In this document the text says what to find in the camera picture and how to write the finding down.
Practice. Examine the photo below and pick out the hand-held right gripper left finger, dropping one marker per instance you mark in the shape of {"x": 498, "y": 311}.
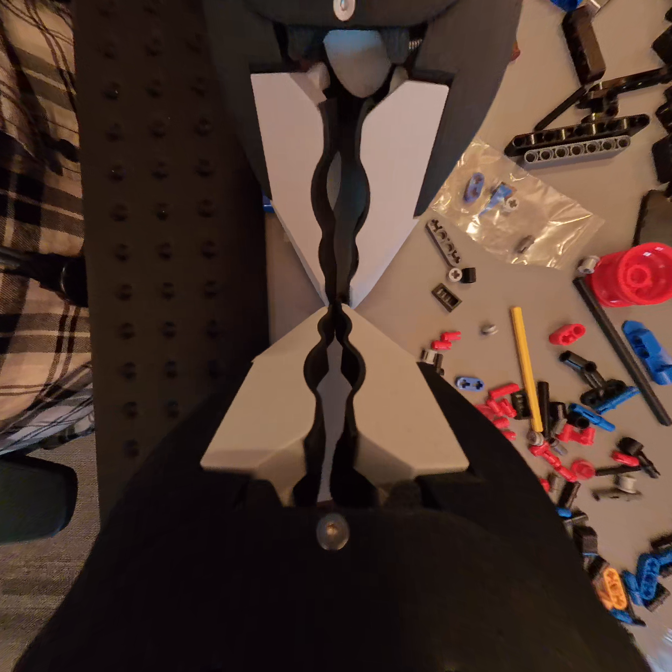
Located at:
{"x": 257, "y": 420}

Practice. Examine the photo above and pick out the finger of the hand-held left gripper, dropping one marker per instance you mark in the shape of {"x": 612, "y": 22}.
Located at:
{"x": 404, "y": 157}
{"x": 283, "y": 131}

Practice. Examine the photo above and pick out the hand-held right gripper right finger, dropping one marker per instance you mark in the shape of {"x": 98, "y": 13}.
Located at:
{"x": 409, "y": 420}

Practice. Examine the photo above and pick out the dark grey thin liftarm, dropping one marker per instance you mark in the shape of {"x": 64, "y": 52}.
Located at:
{"x": 445, "y": 242}

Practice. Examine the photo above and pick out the grey desk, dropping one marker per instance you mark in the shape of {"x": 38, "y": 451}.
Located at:
{"x": 488, "y": 294}

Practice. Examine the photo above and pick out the blue oval connector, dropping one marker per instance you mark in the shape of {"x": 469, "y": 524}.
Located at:
{"x": 471, "y": 383}
{"x": 474, "y": 187}

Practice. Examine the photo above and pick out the blue flat panel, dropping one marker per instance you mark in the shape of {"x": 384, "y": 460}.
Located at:
{"x": 564, "y": 2}

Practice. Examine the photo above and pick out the blue and grey pin piece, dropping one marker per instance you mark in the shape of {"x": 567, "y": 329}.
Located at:
{"x": 498, "y": 199}

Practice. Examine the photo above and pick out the black short axle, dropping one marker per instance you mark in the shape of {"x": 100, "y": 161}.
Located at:
{"x": 559, "y": 110}

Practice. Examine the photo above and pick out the black rectangular panel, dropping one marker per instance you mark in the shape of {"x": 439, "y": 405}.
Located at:
{"x": 585, "y": 42}

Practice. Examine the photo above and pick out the small grey bush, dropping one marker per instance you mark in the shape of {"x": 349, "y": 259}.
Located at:
{"x": 489, "y": 329}

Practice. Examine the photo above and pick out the black grille tile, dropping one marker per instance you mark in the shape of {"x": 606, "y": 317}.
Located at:
{"x": 446, "y": 297}

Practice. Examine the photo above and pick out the yellow axle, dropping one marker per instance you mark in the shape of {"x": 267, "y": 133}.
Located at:
{"x": 526, "y": 367}

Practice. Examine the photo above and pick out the pile of small connector pieces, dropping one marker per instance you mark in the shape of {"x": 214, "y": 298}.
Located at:
{"x": 551, "y": 435}

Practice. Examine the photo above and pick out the black short beam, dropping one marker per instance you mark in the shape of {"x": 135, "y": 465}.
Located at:
{"x": 603, "y": 99}

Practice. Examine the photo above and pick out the dark grey pin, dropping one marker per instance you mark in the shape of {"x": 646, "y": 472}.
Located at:
{"x": 525, "y": 242}

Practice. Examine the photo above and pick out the dark grey long beam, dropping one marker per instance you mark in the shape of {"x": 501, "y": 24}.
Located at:
{"x": 577, "y": 152}

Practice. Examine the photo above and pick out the black thin long beam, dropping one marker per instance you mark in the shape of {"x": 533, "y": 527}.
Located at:
{"x": 630, "y": 78}

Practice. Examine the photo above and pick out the clear zip bag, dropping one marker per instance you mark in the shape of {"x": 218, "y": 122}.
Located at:
{"x": 556, "y": 220}

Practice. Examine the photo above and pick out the red short connector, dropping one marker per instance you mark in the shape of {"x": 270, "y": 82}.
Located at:
{"x": 567, "y": 333}

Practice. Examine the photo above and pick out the grey axle connector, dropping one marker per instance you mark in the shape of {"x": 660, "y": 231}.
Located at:
{"x": 589, "y": 264}

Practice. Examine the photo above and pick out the black long axle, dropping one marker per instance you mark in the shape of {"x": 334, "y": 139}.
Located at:
{"x": 619, "y": 349}

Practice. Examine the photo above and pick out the black chair armrest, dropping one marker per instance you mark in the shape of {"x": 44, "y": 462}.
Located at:
{"x": 31, "y": 498}

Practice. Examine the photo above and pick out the blue wedge panel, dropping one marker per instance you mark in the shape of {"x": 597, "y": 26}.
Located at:
{"x": 648, "y": 351}

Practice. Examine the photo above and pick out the black glossy curved panel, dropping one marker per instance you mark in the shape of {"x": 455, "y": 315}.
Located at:
{"x": 653, "y": 215}

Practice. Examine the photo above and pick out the red wheel rim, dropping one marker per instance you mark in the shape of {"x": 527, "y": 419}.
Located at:
{"x": 630, "y": 273}

